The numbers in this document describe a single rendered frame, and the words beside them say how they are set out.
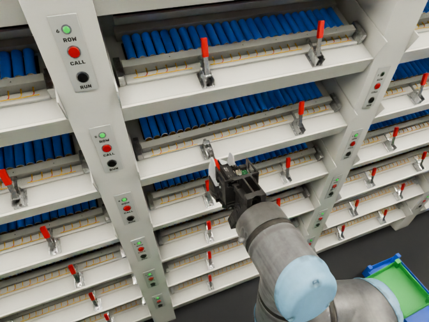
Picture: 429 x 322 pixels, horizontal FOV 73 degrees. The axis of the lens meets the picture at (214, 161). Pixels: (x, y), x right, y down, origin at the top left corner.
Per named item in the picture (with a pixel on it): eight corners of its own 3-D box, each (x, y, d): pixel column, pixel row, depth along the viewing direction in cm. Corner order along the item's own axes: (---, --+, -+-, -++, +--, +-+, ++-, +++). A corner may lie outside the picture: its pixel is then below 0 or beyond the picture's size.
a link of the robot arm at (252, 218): (290, 245, 53) (241, 263, 51) (276, 226, 57) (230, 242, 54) (295, 210, 48) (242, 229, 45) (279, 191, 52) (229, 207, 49)
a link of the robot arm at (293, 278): (279, 337, 41) (290, 298, 36) (242, 265, 51) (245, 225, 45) (334, 313, 44) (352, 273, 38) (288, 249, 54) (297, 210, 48)
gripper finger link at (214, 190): (221, 170, 66) (239, 194, 59) (221, 176, 67) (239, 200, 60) (202, 176, 64) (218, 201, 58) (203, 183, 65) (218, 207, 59)
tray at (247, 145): (339, 133, 89) (357, 115, 80) (141, 186, 73) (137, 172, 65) (310, 82, 96) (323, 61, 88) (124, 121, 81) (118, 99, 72)
